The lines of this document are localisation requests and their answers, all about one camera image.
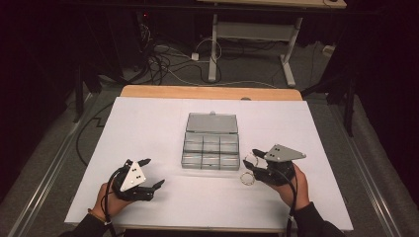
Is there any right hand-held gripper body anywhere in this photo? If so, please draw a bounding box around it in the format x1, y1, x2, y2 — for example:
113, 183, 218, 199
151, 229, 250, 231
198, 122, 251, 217
258, 143, 307, 187

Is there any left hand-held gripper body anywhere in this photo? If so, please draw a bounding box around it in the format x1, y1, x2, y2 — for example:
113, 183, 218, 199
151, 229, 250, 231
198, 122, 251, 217
112, 159, 156, 202

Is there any thin silver bracelet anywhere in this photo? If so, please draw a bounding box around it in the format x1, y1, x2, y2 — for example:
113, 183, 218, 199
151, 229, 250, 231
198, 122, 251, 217
245, 152, 262, 169

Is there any transparent grey compartment box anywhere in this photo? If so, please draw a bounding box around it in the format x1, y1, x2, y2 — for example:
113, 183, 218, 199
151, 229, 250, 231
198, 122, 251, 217
180, 112, 241, 172

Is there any person's left hand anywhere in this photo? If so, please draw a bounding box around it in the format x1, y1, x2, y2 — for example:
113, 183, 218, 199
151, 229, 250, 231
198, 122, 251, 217
91, 182, 133, 222

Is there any person's right hand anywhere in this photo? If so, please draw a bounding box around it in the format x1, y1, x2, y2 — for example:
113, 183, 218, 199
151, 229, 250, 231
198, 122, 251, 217
270, 163, 311, 211

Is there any thin orange wrist band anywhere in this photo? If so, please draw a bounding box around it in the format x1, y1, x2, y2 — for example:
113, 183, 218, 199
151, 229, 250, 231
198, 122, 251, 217
87, 207, 102, 222

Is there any black metal stand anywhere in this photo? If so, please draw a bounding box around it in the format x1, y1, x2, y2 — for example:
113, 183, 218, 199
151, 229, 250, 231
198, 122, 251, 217
300, 73, 358, 138
72, 62, 104, 123

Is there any left hand-held gripper cable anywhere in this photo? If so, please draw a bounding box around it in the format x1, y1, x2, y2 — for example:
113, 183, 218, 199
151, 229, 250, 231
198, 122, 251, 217
100, 166, 129, 237

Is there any hand-held gripper cable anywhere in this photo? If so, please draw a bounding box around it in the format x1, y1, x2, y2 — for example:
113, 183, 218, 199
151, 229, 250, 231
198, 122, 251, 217
100, 166, 129, 237
276, 169, 299, 237

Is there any right hand-held gripper cable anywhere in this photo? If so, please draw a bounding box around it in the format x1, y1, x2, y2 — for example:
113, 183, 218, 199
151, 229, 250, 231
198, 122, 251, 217
276, 169, 299, 237

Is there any black floor cable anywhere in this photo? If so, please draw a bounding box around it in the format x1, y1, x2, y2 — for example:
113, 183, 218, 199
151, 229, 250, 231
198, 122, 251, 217
75, 102, 115, 168

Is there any metal floor rail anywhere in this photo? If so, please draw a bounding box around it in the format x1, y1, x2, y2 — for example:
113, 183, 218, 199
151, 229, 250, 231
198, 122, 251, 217
8, 92, 96, 237
328, 104, 403, 237

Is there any white floor cable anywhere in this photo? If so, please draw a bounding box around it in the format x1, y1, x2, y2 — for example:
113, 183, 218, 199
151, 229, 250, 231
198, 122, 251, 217
149, 38, 279, 91

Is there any tangle of black cables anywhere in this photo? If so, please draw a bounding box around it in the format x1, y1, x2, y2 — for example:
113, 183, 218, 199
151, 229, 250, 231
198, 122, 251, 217
137, 19, 211, 87

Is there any white frame desk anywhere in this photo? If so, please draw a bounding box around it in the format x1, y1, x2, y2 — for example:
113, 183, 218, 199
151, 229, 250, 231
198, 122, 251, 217
197, 0, 348, 89

